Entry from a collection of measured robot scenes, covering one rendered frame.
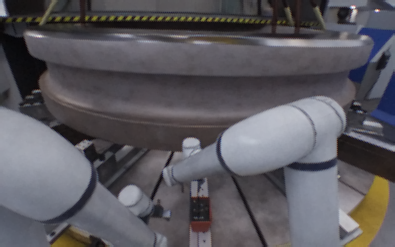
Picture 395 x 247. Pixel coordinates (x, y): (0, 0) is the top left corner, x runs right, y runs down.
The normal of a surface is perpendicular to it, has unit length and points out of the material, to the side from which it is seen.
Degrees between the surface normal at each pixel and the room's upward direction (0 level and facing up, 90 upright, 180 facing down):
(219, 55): 90
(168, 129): 90
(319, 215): 74
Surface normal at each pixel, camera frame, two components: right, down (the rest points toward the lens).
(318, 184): -0.22, 0.20
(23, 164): 0.58, -0.12
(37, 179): 0.65, 0.10
